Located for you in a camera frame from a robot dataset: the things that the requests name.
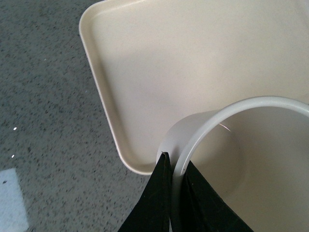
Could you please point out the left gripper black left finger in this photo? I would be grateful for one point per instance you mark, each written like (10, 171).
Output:
(152, 211)

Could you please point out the cream rectangular tray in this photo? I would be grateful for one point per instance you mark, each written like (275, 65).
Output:
(155, 62)

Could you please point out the white smiley mug black handle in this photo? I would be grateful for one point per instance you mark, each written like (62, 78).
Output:
(255, 154)

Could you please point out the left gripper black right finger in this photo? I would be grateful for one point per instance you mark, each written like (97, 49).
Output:
(204, 209)

